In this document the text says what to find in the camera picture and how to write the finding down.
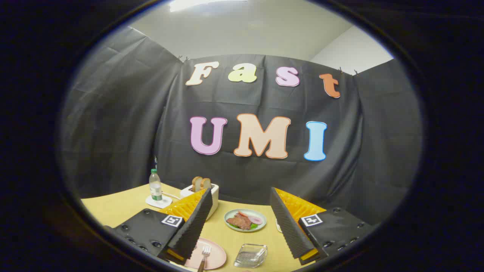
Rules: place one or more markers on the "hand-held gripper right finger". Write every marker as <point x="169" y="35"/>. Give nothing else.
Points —
<point x="289" y="226"/>

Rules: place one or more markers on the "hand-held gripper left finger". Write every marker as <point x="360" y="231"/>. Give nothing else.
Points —
<point x="193" y="226"/>

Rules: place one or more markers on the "white divided seasoning dish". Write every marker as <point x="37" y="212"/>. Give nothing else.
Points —
<point x="278" y="226"/>

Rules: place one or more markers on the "pale green plate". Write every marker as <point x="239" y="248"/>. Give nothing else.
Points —
<point x="261" y="226"/>

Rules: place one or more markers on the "pink ham slice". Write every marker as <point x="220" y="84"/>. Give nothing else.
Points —
<point x="255" y="220"/>

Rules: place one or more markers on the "green lettuce leaf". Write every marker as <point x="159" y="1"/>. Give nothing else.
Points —
<point x="254" y="226"/>

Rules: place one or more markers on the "cream white toaster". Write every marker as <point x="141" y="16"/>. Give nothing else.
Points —
<point x="214" y="198"/>

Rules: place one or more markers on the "pink round plate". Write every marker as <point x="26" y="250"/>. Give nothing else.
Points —
<point x="216" y="257"/>

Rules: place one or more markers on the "brown meat slices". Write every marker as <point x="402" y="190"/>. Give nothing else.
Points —
<point x="240" y="222"/>

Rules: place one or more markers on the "orange carrot strip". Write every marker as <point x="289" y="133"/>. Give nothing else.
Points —
<point x="242" y="214"/>

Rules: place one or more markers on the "white square coaster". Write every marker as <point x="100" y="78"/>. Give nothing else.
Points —
<point x="151" y="202"/>

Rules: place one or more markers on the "clear plastic water bottle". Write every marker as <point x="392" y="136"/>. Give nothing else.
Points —
<point x="155" y="187"/>

